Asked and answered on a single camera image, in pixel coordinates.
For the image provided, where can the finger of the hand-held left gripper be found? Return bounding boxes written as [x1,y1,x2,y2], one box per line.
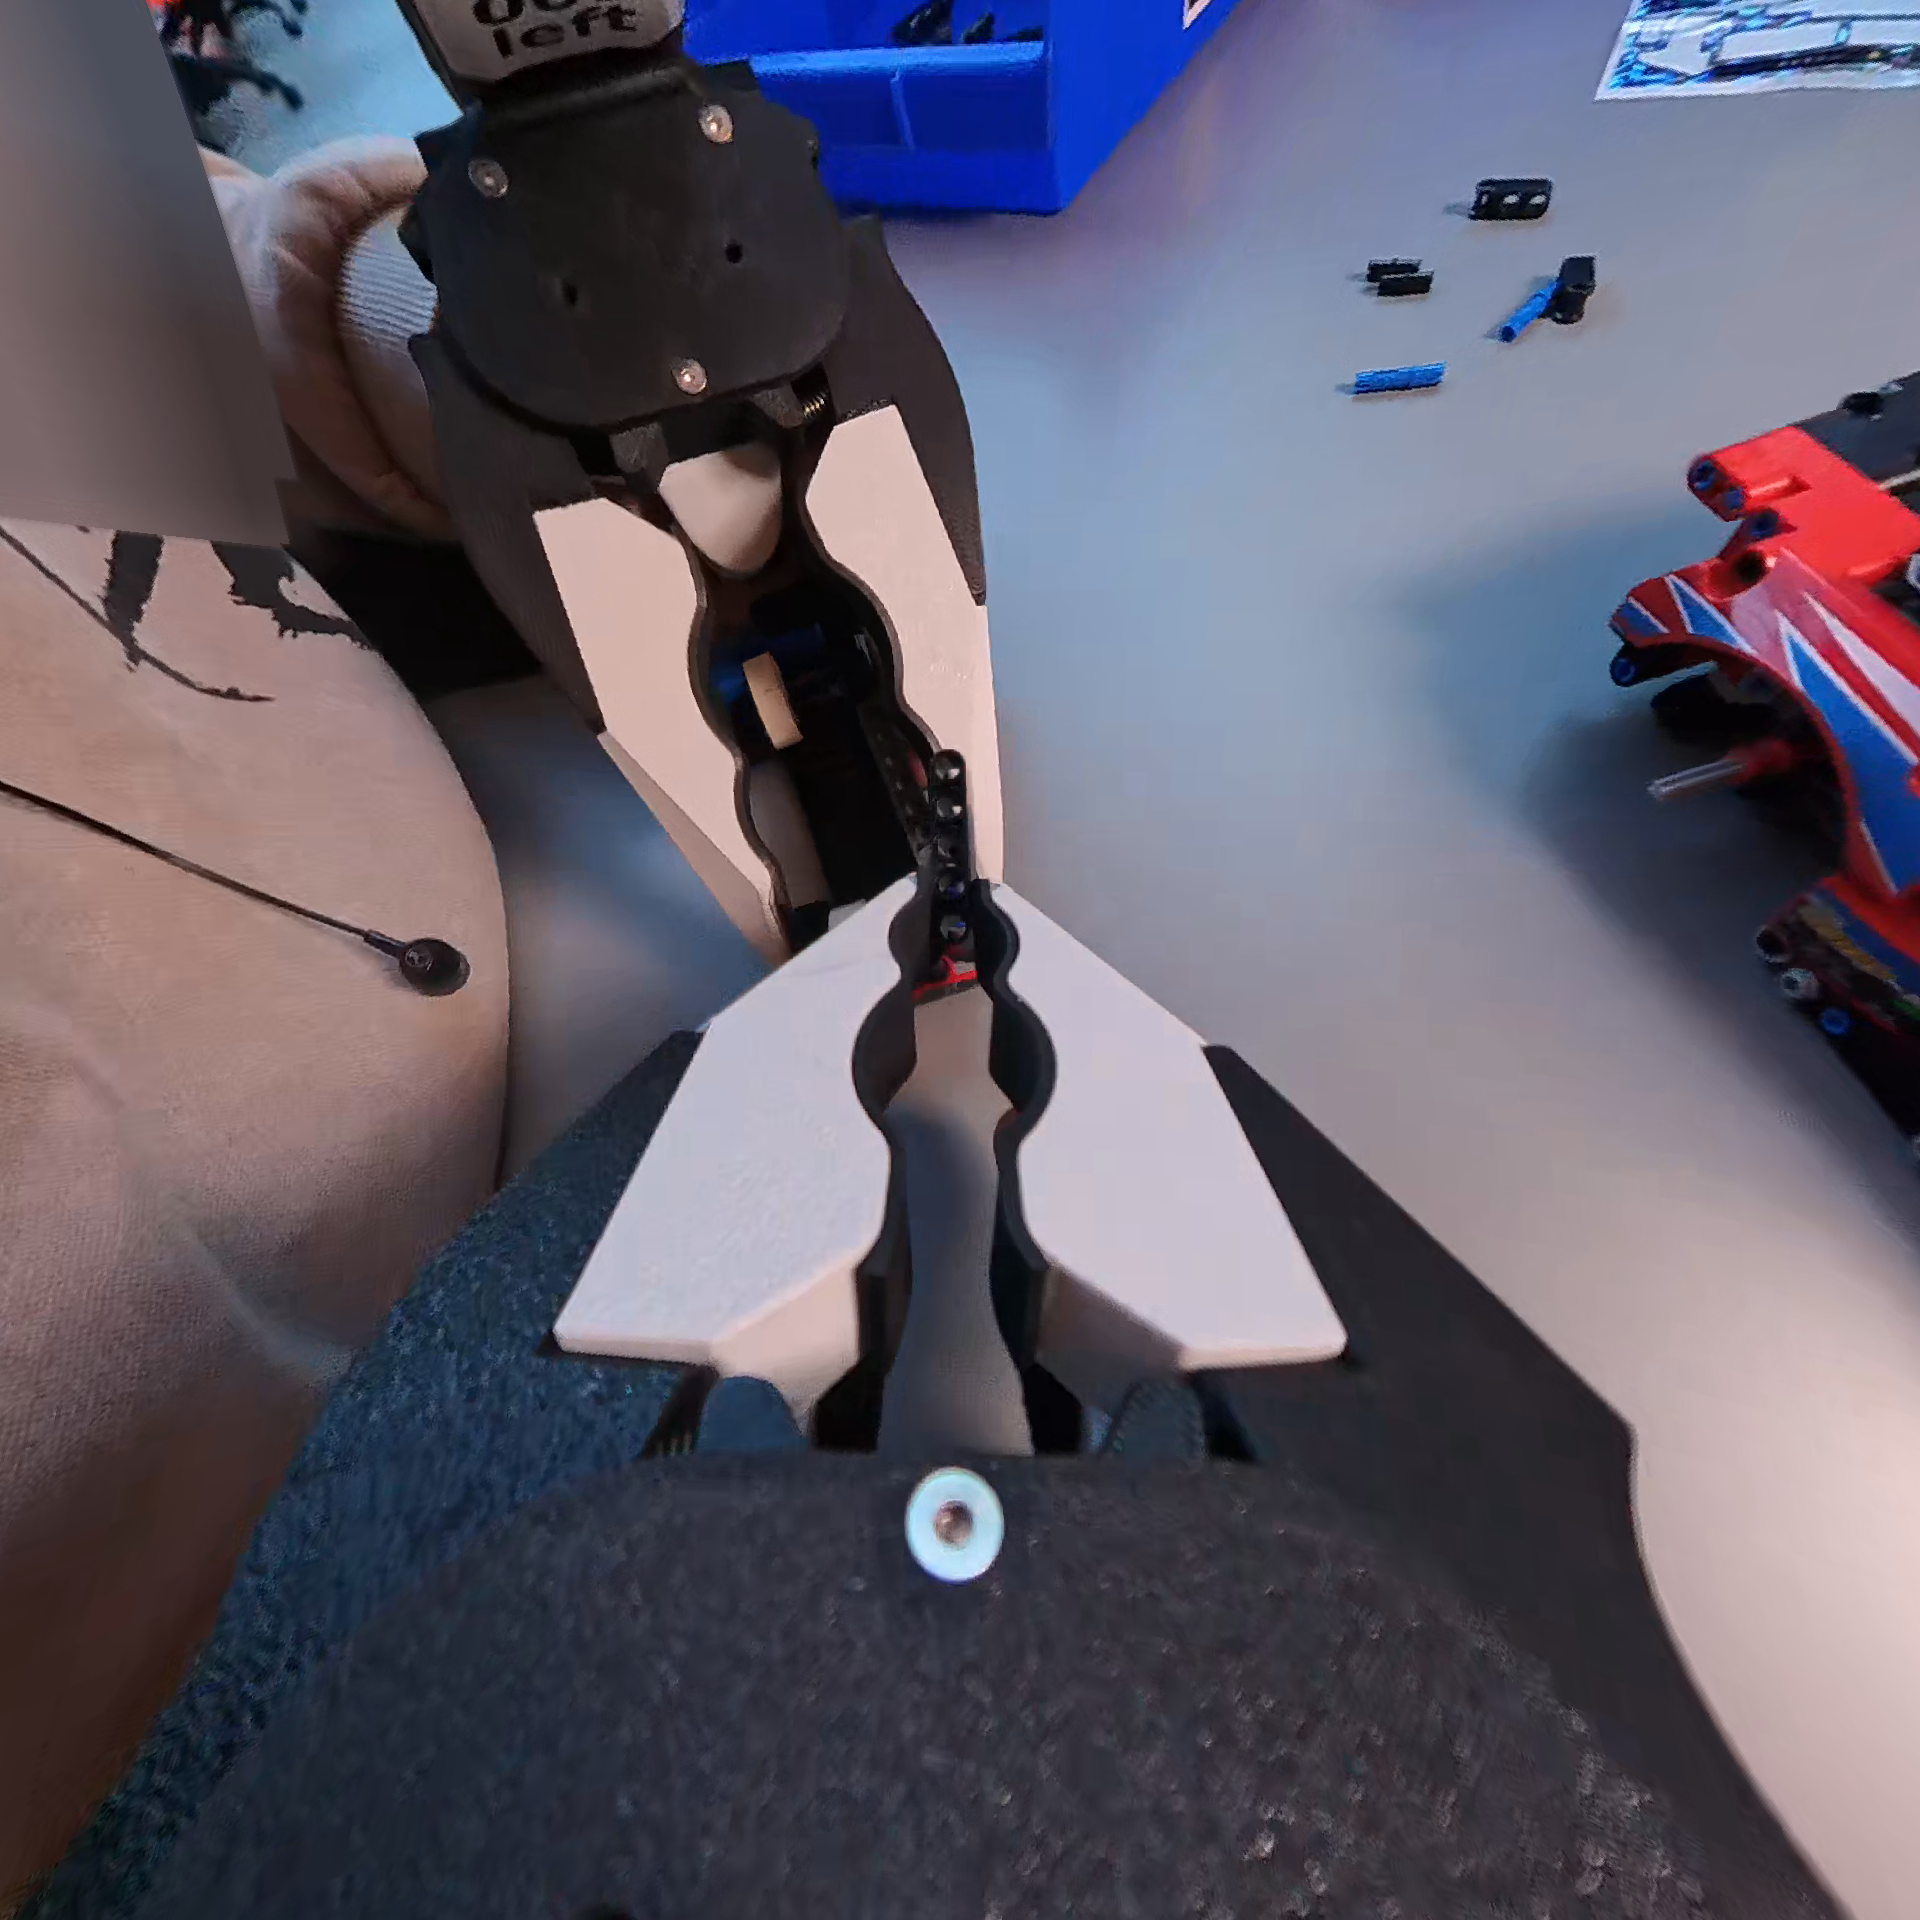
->
[529,483,799,965]
[796,401,1009,894]

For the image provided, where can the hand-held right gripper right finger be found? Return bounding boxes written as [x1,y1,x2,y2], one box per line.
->
[983,878,1349,1454]

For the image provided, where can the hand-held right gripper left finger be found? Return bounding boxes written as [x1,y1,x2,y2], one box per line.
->
[552,878,922,1454]

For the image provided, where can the black lego frame assembly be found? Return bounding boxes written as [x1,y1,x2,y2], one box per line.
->
[701,586,986,1005]

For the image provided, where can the black L-shaped lego beam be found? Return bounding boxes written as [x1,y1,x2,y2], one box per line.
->
[920,749,994,963]

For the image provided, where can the person's left forearm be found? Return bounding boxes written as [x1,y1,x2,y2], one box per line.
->
[201,137,453,535]

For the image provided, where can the red white blue lego car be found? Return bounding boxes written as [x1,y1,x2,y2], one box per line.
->
[1607,369,1920,1143]

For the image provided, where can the lego instruction booklet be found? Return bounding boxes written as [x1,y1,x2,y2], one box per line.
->
[1593,0,1920,103]

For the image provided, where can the person's left hand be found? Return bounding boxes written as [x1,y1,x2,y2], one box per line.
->
[661,450,789,578]

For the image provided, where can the person's dark pants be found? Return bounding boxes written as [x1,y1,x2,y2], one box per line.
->
[287,518,602,706]

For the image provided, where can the blue plastic parts bin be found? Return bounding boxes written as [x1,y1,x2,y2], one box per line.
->
[682,0,1243,218]

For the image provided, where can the black office chair base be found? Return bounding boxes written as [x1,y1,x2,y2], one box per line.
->
[152,0,314,119]

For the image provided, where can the black wired earbud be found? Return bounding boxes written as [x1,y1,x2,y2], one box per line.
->
[0,779,473,1002]

